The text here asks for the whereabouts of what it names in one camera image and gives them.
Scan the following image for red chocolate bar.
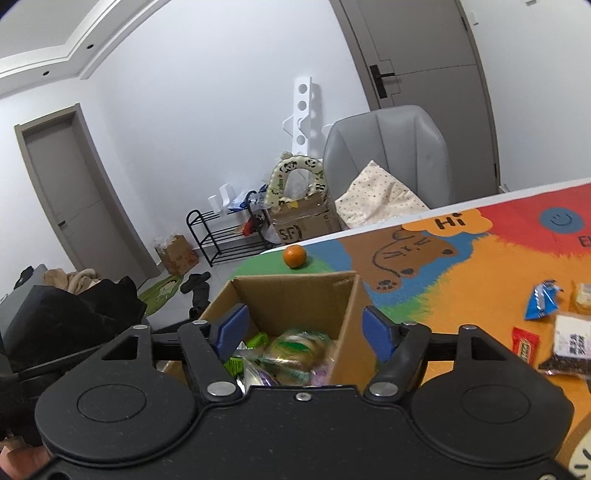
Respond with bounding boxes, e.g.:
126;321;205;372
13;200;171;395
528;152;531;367
512;326;540;367

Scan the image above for green floor rug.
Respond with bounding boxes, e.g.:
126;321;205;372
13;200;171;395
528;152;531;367
139;274;183;315

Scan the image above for black slippers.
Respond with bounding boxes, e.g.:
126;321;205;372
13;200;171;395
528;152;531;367
180;272;213;319

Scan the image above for blue cookie packet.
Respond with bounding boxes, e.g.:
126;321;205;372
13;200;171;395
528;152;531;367
524;279;565;320

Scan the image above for beige cloth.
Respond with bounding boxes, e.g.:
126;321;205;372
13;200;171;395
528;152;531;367
44;268;102;294

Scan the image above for black shoe rack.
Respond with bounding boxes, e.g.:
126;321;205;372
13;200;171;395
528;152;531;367
186;203;273;267

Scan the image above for taped cardboard box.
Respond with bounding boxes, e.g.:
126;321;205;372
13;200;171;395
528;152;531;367
268;187;342;245

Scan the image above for black white snack packet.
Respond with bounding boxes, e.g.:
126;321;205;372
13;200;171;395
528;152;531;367
538;311;591;377

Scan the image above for grey door with black handle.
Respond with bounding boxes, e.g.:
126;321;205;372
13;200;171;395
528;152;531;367
332;0;502;195

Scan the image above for white perforated stand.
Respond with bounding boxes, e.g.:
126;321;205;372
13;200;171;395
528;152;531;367
281;76;333;155

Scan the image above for tangerine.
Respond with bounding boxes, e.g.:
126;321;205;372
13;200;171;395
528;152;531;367
283;244;308;269

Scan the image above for brown paper bag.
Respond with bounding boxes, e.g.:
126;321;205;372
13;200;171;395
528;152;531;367
154;234;200;276

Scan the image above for pink snack packet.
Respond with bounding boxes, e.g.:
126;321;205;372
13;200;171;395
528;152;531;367
240;360;333;388

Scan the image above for person's left hand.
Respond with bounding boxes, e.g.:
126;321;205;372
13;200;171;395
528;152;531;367
0;448;49;469

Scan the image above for dotted cream cushion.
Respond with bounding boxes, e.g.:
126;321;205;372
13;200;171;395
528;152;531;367
335;161;430;229

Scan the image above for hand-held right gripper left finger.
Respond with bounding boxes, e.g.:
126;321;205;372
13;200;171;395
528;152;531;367
99;303;252;398

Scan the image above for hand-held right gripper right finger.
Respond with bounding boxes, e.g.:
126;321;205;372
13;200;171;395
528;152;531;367
361;305;513;400

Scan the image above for black door handle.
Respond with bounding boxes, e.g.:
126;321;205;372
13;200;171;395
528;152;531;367
369;65;398;99

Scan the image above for grey chair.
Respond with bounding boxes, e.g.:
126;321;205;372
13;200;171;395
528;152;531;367
323;105;451;227

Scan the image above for blue white plastic bag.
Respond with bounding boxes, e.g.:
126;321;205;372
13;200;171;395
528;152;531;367
229;190;269;214

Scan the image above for orange wafer packet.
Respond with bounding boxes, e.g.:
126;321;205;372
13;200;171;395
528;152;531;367
573;281;591;317

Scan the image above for cartoon printed table mat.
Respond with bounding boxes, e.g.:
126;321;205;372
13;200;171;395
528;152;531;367
231;178;591;480

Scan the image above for panda print neck pillow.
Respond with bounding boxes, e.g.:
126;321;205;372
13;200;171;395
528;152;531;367
267;154;329;209

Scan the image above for black bag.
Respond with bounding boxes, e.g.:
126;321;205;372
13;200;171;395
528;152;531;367
0;276;147;374

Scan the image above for plain grey door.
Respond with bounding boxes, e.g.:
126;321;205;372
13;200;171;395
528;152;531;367
14;104;158;287

